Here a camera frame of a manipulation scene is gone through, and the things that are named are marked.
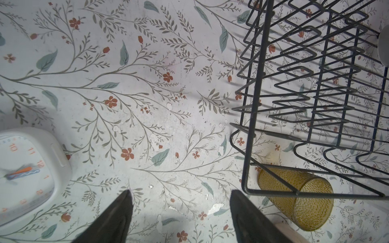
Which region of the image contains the black wire dish rack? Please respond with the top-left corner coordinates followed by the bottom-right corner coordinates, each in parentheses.
top-left (233, 1), bottom-right (389, 201)

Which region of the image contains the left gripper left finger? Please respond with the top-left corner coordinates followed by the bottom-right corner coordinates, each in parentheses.
top-left (73, 190), bottom-right (133, 243)

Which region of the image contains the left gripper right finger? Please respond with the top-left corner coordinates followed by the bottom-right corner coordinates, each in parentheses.
top-left (230, 190), bottom-right (291, 243)

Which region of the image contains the amber textured glass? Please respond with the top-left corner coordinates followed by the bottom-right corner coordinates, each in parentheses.
top-left (258, 168), bottom-right (334, 231)

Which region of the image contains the pink tall mug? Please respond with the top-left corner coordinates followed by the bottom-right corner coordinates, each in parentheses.
top-left (275, 223), bottom-right (309, 243)

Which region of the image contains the grey mug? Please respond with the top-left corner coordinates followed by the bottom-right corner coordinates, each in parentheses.
top-left (377, 25), bottom-right (389, 67)

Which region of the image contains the white square clock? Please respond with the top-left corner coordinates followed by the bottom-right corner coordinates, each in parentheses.
top-left (1, 127), bottom-right (73, 230)

